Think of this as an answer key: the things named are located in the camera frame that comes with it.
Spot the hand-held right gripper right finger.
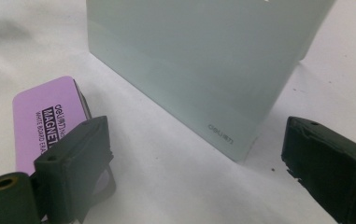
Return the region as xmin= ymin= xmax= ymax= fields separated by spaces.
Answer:
xmin=280 ymin=116 xmax=356 ymax=224

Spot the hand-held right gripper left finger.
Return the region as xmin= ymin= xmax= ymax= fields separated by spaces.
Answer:
xmin=33 ymin=115 xmax=115 ymax=224

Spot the purple whiteboard eraser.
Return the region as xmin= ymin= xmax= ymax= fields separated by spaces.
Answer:
xmin=11 ymin=75 xmax=117 ymax=201

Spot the pale green glass whiteboard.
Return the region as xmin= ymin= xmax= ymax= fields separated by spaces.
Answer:
xmin=86 ymin=0 xmax=337 ymax=163

